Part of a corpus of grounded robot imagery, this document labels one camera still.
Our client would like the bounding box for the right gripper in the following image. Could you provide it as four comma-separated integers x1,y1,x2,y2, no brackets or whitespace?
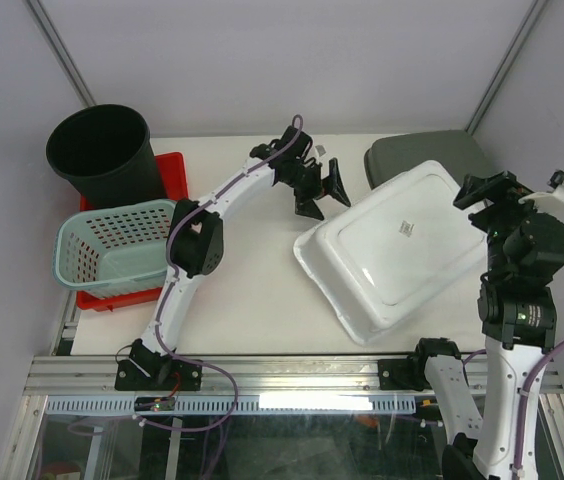
453,169,563,278

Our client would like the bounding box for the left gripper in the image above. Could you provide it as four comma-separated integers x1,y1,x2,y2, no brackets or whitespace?
283,159,351,221

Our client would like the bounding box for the grey-green plastic tray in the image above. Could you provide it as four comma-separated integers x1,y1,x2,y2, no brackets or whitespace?
364,130,496,189

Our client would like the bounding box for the white plastic tub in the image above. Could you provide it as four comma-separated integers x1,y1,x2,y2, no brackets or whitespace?
293,160,486,345

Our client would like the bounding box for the black plastic bucket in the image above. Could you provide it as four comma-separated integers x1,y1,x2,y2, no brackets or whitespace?
46,104,167,209

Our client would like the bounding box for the light blue perforated basket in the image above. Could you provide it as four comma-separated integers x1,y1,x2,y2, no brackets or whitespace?
52,199,176,299

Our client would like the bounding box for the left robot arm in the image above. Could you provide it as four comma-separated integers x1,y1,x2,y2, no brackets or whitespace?
129,114,351,389

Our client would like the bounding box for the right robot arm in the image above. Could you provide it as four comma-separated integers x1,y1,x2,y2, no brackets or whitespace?
293,161,564,479

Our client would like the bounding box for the red plastic tray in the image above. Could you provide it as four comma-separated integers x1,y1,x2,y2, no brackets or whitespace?
76,152,189,312

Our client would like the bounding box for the right aluminium frame post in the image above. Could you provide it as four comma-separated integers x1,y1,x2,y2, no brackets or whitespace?
464,0,552,135

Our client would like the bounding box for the aluminium frame post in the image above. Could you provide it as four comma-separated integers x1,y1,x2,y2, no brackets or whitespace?
464,0,552,135
23,0,97,107

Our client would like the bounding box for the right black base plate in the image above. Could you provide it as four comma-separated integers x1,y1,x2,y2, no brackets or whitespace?
377,357,430,392

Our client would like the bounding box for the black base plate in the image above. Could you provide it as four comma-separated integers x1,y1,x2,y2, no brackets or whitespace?
114,348,202,392
377,357,430,392

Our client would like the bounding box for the white slotted cable duct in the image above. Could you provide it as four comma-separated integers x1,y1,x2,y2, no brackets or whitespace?
46,392,416,417

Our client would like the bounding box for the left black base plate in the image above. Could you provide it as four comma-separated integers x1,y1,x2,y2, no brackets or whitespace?
114,348,202,392

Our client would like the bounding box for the aluminium mounting rail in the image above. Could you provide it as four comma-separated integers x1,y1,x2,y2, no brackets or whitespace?
24,352,561,397

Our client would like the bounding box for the left aluminium frame post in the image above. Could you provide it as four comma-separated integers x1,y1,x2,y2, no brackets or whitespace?
23,0,97,107

